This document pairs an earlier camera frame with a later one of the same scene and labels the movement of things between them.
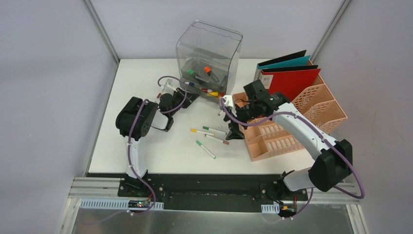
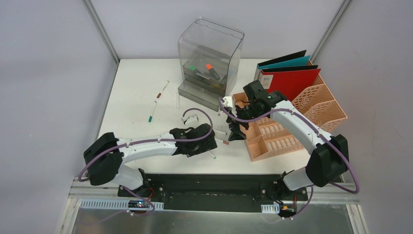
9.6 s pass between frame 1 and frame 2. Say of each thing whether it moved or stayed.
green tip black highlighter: moved
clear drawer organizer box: stayed
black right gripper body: stayed
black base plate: stayed
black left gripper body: moved
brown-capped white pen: stayed
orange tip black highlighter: moved
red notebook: stayed
